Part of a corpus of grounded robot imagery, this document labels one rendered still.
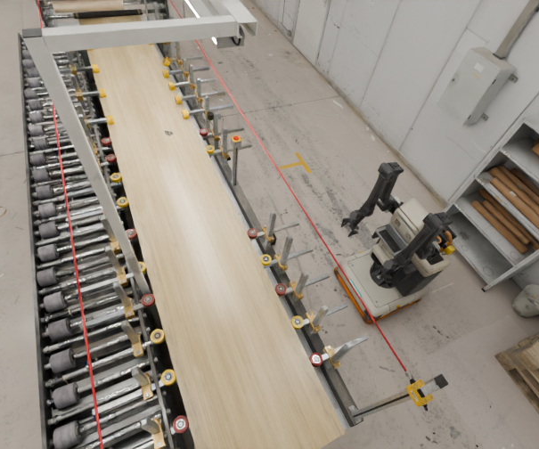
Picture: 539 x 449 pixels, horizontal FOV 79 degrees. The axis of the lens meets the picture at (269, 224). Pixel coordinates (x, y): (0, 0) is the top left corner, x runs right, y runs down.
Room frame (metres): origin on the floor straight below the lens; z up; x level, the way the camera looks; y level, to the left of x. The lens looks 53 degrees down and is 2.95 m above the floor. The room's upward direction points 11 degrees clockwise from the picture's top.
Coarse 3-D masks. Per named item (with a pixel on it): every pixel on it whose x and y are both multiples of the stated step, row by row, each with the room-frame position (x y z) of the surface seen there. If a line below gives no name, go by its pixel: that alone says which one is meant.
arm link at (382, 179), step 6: (384, 162) 1.65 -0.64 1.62; (384, 174) 1.61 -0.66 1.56; (390, 174) 1.56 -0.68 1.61; (378, 180) 1.60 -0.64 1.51; (384, 180) 1.57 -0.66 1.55; (390, 180) 1.56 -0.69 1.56; (378, 186) 1.58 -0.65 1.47; (384, 186) 1.60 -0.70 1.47; (372, 192) 1.59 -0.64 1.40; (378, 192) 1.58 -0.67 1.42; (372, 198) 1.58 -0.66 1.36; (378, 198) 1.60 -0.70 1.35; (366, 204) 1.60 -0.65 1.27; (372, 204) 1.58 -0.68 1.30; (366, 210) 1.58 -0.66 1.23; (372, 210) 1.59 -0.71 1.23
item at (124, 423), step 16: (48, 96) 2.79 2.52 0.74; (48, 112) 2.54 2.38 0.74; (64, 208) 1.45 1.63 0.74; (64, 240) 1.18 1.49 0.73; (96, 272) 0.97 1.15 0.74; (128, 288) 0.89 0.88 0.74; (112, 336) 0.56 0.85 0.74; (112, 368) 0.38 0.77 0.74; (80, 384) 0.26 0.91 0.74; (128, 384) 0.31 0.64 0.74; (80, 400) 0.18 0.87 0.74; (144, 416) 0.16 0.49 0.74; (96, 432) 0.05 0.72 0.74; (112, 432) 0.07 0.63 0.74
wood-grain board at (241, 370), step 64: (128, 64) 3.39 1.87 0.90; (128, 128) 2.34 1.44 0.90; (192, 128) 2.51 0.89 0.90; (128, 192) 1.60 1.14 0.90; (192, 192) 1.72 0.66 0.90; (192, 256) 1.15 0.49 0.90; (256, 256) 1.24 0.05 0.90; (192, 320) 0.70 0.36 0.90; (256, 320) 0.77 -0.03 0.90; (192, 384) 0.34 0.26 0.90; (256, 384) 0.40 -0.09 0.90; (320, 384) 0.47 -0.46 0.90; (256, 448) 0.10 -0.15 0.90
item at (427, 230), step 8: (424, 224) 1.25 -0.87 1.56; (424, 232) 1.23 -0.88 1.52; (432, 232) 1.21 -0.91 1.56; (440, 232) 1.21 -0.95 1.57; (416, 240) 1.23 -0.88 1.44; (424, 240) 1.22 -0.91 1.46; (408, 248) 1.23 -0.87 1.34; (416, 248) 1.22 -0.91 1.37; (400, 256) 1.24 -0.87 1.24; (408, 256) 1.21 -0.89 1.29
